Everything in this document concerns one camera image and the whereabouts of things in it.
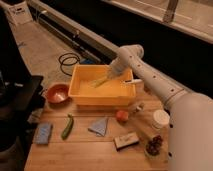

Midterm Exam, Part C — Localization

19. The yellow banana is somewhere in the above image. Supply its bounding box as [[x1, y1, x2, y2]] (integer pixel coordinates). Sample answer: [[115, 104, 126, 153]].
[[90, 76, 108, 88]]

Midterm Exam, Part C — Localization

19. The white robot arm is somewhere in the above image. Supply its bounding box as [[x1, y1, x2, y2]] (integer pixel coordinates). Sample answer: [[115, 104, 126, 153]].
[[110, 44, 213, 171]]

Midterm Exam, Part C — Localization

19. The yellow plastic tray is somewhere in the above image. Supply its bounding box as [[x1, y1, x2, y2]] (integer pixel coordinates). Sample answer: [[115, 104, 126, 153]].
[[68, 65, 136, 106]]

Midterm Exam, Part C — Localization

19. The orange fruit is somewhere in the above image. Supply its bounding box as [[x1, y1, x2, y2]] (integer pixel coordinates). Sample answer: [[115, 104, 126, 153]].
[[116, 110, 129, 123]]

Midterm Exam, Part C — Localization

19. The blue folded cloth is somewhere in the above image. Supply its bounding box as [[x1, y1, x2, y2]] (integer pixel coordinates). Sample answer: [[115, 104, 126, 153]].
[[88, 117, 108, 136]]

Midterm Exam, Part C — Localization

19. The small spice bottle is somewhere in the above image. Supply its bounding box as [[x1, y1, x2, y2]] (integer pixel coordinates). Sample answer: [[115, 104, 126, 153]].
[[130, 103, 144, 115]]

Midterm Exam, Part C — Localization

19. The red bowl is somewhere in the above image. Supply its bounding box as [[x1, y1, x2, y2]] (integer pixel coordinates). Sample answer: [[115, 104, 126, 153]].
[[45, 83, 69, 104]]

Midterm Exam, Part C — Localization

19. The green cucumber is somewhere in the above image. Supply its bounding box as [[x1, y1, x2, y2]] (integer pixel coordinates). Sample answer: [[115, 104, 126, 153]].
[[61, 114, 74, 140]]

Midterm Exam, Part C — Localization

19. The dark rectangular block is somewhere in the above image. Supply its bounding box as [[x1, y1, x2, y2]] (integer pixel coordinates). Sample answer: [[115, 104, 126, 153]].
[[114, 132, 139, 150]]

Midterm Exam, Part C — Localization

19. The white cup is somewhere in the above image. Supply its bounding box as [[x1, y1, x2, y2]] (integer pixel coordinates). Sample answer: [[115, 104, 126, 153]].
[[152, 110, 170, 130]]

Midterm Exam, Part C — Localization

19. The wooden table board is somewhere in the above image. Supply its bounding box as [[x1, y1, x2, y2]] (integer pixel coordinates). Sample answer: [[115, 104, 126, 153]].
[[24, 85, 168, 171]]

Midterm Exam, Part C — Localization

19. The bowl of dark grapes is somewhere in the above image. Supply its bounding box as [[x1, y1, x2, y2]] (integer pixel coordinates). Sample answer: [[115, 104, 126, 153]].
[[145, 135, 163, 156]]

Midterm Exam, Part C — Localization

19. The blue sponge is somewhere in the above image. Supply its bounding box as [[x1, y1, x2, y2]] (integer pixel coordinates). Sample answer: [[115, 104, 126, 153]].
[[35, 123, 52, 145]]

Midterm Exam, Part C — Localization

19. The black cart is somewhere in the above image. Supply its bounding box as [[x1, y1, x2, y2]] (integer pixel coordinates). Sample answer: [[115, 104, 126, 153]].
[[0, 75, 44, 171]]

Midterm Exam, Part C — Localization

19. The white box with label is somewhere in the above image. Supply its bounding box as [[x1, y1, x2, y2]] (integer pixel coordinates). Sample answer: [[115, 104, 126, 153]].
[[7, 1, 33, 26]]

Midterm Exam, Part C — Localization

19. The black coiled cable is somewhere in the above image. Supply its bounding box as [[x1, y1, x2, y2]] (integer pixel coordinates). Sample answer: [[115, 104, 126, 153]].
[[58, 52, 82, 77]]

